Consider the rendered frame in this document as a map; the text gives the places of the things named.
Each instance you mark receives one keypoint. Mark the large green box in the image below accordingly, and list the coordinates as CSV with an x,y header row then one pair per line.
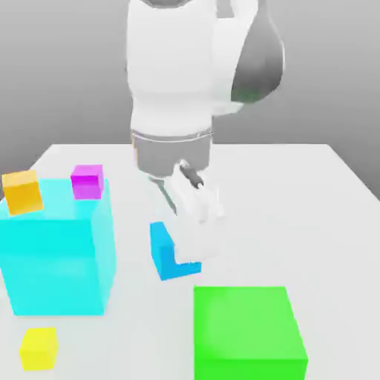
x,y
246,332

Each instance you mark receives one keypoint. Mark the small magenta cube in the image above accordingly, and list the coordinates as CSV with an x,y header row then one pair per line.
x,y
87,182

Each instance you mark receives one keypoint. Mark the small blue cube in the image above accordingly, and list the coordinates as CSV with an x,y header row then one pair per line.
x,y
162,255

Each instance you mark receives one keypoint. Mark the small orange cube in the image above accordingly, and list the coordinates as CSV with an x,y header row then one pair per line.
x,y
22,193

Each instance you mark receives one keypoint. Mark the small yellow cube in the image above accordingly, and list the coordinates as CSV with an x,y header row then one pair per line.
x,y
38,350

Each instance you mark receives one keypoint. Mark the large cyan box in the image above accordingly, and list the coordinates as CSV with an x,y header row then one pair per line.
x,y
53,261

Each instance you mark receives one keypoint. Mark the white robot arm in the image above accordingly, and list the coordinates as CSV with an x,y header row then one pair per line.
x,y
172,74

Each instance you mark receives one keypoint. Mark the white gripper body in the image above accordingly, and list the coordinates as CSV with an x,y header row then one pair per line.
x,y
193,234

